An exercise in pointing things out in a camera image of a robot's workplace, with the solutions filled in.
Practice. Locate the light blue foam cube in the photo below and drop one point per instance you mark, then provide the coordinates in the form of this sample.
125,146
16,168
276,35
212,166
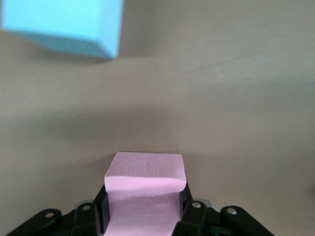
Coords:
61,22

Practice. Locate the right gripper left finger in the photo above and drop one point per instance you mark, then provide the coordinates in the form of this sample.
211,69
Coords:
83,218

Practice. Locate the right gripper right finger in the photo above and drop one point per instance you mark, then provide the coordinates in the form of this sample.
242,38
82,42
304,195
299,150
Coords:
197,216

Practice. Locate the brown table mat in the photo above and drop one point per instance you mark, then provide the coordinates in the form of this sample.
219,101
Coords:
197,98

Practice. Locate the pink foam cube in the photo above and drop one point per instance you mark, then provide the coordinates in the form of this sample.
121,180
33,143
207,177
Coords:
145,172

